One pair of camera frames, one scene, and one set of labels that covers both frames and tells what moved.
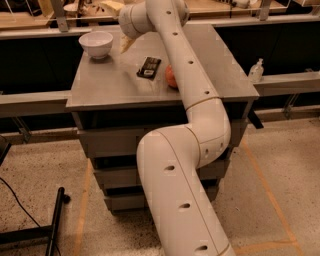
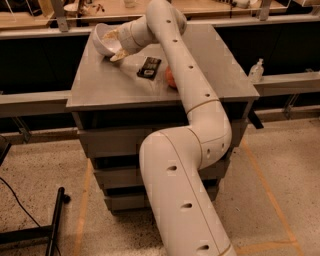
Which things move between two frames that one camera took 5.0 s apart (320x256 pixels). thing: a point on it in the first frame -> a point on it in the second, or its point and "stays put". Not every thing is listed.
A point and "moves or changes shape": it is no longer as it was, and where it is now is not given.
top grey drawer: x=124 y=144 stays put
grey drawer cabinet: x=118 y=99 stays put
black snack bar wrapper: x=149 y=67 stays put
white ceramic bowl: x=96 y=44 moves or changes shape
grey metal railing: x=32 y=103 stays put
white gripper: x=127 y=24 -> x=124 y=37
